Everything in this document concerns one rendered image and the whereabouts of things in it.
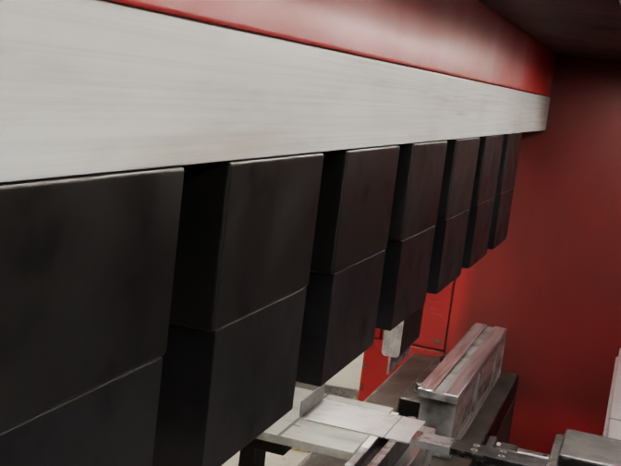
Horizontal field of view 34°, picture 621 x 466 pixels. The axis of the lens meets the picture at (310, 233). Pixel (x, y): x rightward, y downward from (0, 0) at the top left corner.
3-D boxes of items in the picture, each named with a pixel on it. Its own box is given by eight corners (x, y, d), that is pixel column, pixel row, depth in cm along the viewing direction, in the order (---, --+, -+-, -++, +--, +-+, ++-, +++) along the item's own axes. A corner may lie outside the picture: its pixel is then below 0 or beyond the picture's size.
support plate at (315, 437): (197, 373, 134) (198, 365, 134) (392, 415, 126) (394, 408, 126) (130, 410, 117) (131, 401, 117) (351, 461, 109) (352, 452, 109)
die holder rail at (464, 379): (468, 371, 195) (475, 322, 194) (499, 377, 194) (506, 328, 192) (408, 450, 148) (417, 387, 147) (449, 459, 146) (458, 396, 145)
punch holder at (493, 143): (426, 244, 144) (443, 126, 142) (487, 254, 142) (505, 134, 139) (401, 258, 130) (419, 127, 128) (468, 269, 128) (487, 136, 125)
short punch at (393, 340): (400, 352, 121) (410, 274, 120) (417, 356, 120) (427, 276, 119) (378, 373, 112) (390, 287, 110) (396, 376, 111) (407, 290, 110)
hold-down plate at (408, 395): (434, 371, 192) (436, 355, 192) (463, 376, 191) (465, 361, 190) (396, 414, 164) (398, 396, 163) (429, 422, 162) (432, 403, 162)
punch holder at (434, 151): (345, 288, 106) (365, 128, 104) (425, 303, 104) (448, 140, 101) (298, 314, 92) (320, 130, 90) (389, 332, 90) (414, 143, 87)
